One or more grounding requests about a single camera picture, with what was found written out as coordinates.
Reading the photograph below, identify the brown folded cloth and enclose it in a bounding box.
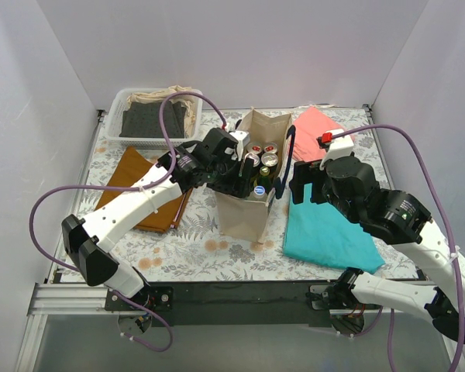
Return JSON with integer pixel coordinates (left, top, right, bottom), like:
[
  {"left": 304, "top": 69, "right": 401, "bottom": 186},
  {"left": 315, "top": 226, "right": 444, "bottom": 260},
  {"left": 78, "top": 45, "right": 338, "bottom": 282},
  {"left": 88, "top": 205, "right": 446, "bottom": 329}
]
[{"left": 94, "top": 145, "right": 195, "bottom": 234}]

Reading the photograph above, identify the teal folded cloth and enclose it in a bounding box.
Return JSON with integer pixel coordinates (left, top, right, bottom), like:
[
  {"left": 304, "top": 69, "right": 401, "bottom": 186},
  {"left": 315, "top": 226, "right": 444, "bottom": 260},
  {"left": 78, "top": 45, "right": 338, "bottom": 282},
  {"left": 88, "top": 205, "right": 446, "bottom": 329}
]
[{"left": 283, "top": 198, "right": 384, "bottom": 274}]

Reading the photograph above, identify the dark grey dotted cloth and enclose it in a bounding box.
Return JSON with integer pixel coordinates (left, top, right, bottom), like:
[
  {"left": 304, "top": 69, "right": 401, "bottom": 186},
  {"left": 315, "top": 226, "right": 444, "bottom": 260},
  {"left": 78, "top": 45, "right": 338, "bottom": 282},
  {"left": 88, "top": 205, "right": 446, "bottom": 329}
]
[{"left": 119, "top": 102, "right": 187, "bottom": 139}]

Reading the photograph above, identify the Pocari Sweat bottle cloudy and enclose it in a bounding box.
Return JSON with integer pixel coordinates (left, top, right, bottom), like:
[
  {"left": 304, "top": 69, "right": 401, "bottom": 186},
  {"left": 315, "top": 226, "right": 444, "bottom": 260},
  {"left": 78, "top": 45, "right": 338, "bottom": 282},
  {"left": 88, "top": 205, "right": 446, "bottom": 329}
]
[{"left": 251, "top": 185, "right": 268, "bottom": 202}]

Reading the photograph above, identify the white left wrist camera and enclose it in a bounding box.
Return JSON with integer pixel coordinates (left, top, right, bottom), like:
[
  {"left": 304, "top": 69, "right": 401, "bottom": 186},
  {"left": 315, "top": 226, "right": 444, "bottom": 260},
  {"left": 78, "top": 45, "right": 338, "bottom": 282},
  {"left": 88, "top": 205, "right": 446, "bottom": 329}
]
[{"left": 225, "top": 130, "right": 250, "bottom": 161}]

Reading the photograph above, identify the white plastic basket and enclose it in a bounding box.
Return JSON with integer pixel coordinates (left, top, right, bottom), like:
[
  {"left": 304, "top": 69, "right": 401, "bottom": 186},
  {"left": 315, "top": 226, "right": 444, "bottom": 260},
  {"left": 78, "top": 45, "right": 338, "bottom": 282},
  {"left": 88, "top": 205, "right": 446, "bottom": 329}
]
[{"left": 105, "top": 88, "right": 203, "bottom": 149}]

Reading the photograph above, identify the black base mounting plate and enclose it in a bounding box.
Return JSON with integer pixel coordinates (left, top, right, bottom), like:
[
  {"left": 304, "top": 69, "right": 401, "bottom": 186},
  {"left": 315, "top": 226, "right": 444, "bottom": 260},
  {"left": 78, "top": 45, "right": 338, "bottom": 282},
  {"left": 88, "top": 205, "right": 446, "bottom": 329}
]
[{"left": 105, "top": 280, "right": 377, "bottom": 329}]

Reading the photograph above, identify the pink folded cloth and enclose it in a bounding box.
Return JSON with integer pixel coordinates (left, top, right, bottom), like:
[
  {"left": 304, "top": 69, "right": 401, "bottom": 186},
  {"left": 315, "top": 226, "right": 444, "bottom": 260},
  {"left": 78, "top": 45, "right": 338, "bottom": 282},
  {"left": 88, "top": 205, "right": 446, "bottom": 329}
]
[{"left": 293, "top": 107, "right": 342, "bottom": 161}]

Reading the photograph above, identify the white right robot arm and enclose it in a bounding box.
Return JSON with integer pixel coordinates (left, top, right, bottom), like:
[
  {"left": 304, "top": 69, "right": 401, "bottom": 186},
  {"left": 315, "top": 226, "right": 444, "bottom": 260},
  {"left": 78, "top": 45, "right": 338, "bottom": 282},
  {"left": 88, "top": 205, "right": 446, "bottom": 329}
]
[{"left": 289, "top": 155, "right": 465, "bottom": 342}]

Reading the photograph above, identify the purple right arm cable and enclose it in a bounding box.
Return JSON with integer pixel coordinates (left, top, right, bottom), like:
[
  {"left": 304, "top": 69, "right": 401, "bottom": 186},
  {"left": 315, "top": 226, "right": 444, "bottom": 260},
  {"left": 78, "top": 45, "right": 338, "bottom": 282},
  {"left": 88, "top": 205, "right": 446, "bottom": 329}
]
[{"left": 332, "top": 123, "right": 465, "bottom": 372}]

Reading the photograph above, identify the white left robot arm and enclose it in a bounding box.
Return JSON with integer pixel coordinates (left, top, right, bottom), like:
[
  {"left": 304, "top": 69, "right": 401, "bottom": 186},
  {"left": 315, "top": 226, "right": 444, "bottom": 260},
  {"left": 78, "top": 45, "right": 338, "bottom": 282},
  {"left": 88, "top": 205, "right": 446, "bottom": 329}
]
[{"left": 61, "top": 128, "right": 253, "bottom": 310}]

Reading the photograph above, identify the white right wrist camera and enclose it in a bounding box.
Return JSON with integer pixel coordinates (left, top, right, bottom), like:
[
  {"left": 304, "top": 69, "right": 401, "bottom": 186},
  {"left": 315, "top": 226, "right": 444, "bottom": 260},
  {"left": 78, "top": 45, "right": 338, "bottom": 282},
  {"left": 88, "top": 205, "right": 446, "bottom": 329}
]
[{"left": 317, "top": 129, "right": 354, "bottom": 170}]

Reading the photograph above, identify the aluminium frame rail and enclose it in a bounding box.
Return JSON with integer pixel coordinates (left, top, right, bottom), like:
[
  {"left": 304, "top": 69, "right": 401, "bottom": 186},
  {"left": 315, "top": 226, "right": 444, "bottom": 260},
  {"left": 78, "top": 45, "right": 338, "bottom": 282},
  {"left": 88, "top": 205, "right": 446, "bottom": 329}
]
[{"left": 15, "top": 284, "right": 120, "bottom": 371}]

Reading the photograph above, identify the dark can silver pull-tab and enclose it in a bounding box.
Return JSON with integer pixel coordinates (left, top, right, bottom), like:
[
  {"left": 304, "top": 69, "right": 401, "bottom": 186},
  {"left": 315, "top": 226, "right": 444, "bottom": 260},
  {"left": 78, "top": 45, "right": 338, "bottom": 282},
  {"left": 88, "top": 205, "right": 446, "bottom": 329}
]
[{"left": 261, "top": 153, "right": 278, "bottom": 169}]

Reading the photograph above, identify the beige crumpled cloth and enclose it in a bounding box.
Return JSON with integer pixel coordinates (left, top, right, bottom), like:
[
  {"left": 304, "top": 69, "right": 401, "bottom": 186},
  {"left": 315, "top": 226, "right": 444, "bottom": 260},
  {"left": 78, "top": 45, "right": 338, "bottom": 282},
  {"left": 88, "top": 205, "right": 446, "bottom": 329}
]
[{"left": 126, "top": 85, "right": 198, "bottom": 138}]

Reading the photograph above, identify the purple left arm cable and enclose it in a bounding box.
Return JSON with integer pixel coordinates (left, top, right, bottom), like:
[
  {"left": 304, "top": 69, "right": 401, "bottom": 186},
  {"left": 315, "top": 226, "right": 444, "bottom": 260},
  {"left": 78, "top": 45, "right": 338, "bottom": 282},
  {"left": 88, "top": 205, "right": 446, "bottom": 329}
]
[{"left": 29, "top": 91, "right": 233, "bottom": 353}]

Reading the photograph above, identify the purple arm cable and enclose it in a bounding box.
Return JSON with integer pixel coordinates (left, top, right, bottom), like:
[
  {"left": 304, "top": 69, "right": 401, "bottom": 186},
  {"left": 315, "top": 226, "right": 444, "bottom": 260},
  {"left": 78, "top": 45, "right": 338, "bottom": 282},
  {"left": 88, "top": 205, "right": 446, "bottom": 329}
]
[
  {"left": 332, "top": 123, "right": 465, "bottom": 372},
  {"left": 29, "top": 91, "right": 233, "bottom": 353}
]

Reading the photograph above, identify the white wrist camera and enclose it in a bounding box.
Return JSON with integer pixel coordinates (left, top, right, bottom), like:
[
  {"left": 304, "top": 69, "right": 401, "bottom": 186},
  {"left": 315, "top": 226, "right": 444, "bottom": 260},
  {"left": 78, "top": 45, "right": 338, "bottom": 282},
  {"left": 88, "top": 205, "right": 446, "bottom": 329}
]
[
  {"left": 225, "top": 130, "right": 250, "bottom": 161},
  {"left": 317, "top": 129, "right": 354, "bottom": 170}
]

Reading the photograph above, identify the beige canvas tote bag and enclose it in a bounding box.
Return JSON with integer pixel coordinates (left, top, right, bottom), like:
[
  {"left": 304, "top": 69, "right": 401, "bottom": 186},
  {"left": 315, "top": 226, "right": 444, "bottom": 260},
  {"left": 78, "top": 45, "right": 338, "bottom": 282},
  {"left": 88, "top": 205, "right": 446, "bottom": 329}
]
[{"left": 215, "top": 108, "right": 292, "bottom": 243}]

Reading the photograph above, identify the dark can dented lid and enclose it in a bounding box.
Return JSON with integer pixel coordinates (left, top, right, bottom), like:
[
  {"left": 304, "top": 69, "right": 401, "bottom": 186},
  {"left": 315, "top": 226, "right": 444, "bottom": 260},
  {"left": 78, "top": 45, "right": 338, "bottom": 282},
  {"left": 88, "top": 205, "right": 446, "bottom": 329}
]
[{"left": 244, "top": 152, "right": 260, "bottom": 167}]

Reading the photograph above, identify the green Perrier bottle far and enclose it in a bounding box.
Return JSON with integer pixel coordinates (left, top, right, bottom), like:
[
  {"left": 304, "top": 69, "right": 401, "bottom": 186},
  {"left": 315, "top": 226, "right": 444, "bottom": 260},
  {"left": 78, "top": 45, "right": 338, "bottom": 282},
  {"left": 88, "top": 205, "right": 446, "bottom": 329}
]
[{"left": 257, "top": 166, "right": 272, "bottom": 191}]

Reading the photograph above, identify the red tab can right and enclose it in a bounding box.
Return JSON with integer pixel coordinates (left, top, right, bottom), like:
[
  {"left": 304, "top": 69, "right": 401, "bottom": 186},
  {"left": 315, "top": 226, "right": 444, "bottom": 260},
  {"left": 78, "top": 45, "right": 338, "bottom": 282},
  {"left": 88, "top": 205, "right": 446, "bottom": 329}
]
[{"left": 263, "top": 143, "right": 278, "bottom": 154}]

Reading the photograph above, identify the floral patterned table mat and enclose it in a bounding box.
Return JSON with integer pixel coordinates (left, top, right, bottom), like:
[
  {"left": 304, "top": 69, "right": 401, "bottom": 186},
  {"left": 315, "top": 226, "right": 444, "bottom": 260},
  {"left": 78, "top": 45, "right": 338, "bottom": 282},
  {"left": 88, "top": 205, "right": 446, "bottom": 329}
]
[{"left": 87, "top": 107, "right": 419, "bottom": 282}]

